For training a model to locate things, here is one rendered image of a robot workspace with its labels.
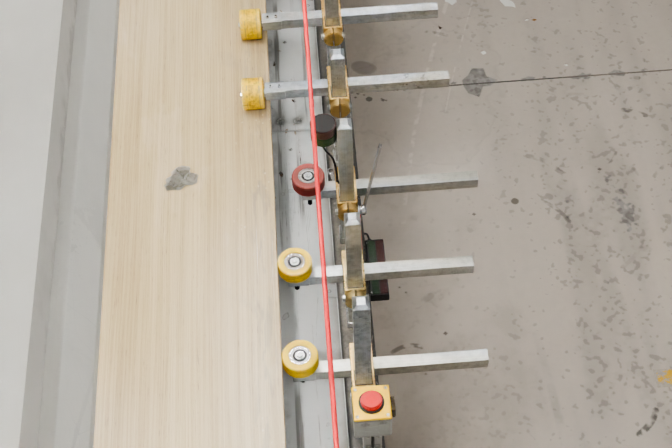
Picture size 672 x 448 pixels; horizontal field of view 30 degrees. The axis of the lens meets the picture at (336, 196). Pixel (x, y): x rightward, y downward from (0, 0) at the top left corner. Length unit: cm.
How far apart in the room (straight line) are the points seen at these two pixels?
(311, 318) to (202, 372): 47
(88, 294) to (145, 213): 191
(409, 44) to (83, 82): 342
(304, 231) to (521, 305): 90
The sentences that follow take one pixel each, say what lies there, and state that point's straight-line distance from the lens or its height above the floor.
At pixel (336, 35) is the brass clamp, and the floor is 96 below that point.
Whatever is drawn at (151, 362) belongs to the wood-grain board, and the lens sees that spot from 279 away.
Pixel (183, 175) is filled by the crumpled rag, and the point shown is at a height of 92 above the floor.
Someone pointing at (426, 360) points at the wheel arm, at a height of 85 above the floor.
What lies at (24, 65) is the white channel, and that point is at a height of 246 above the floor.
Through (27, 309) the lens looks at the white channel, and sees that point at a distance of 99.
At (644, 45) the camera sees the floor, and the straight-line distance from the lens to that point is 469.
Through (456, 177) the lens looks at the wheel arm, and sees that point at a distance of 309.
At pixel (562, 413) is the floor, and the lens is 374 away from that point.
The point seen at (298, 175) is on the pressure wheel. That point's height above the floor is 91.
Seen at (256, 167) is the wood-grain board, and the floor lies 90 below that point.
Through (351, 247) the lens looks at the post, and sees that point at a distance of 276.
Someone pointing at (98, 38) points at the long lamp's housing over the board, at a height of 237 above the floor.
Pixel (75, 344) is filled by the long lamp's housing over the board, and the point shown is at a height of 237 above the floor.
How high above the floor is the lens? 326
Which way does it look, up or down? 52 degrees down
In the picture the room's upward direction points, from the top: 3 degrees counter-clockwise
